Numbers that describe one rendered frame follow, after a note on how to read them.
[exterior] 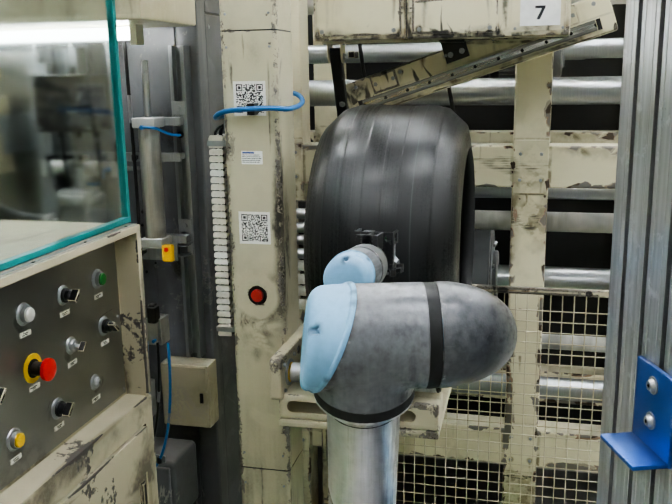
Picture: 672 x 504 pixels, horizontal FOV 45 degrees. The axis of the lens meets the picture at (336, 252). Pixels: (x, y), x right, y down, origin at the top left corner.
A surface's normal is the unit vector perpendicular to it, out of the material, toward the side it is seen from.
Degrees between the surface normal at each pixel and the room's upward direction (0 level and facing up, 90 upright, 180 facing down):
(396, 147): 41
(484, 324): 66
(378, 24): 90
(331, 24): 90
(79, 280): 90
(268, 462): 90
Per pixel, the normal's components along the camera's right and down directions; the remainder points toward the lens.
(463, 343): 0.25, 0.04
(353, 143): -0.16, -0.62
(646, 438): -0.99, 0.04
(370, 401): 0.11, 0.52
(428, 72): -0.24, 0.22
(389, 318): 0.01, -0.40
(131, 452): 0.97, 0.04
